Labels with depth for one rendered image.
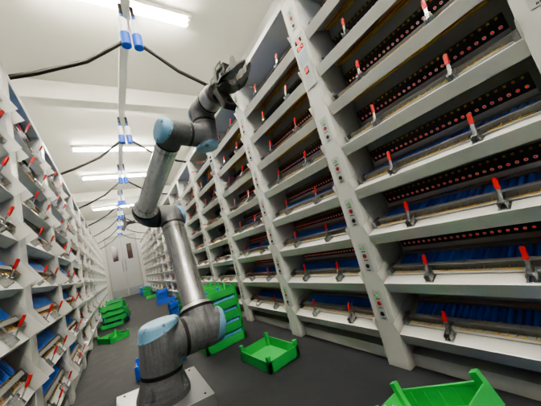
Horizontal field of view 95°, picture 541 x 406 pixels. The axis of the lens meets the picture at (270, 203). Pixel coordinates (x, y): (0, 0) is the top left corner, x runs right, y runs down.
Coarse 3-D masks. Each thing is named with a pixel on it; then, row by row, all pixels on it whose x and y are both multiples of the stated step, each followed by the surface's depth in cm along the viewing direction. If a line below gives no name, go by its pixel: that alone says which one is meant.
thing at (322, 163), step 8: (320, 160) 121; (304, 168) 131; (312, 168) 127; (320, 168) 124; (296, 176) 138; (304, 176) 134; (264, 184) 170; (280, 184) 151; (288, 184) 146; (264, 192) 168; (272, 192) 161
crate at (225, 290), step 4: (224, 284) 198; (232, 284) 184; (216, 288) 196; (220, 288) 197; (224, 288) 179; (228, 288) 181; (232, 288) 183; (208, 292) 191; (212, 292) 193; (216, 292) 175; (220, 292) 177; (224, 292) 179; (228, 292) 180; (232, 292) 182; (208, 296) 172; (212, 296) 173; (216, 296) 175; (220, 296) 176; (224, 296) 178
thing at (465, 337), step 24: (408, 312) 102; (432, 312) 96; (456, 312) 91; (480, 312) 85; (504, 312) 81; (528, 312) 76; (408, 336) 96; (432, 336) 90; (456, 336) 85; (480, 336) 80; (504, 336) 76; (528, 336) 72; (504, 360) 73; (528, 360) 68
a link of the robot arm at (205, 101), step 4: (204, 88) 92; (200, 92) 95; (204, 92) 92; (200, 96) 93; (204, 96) 92; (208, 96) 92; (200, 100) 94; (204, 100) 92; (208, 100) 92; (204, 104) 94; (208, 104) 93; (212, 104) 93; (216, 104) 94; (220, 104) 95; (204, 108) 95; (208, 108) 95; (212, 108) 95; (216, 108) 95; (220, 108) 98
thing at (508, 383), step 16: (256, 320) 212; (272, 320) 189; (288, 320) 176; (320, 336) 145; (336, 336) 134; (352, 336) 127; (368, 336) 123; (384, 352) 110; (416, 352) 99; (432, 352) 96; (432, 368) 94; (448, 368) 89; (464, 368) 85; (480, 368) 81; (496, 368) 80; (512, 368) 78; (496, 384) 78; (512, 384) 75; (528, 384) 72
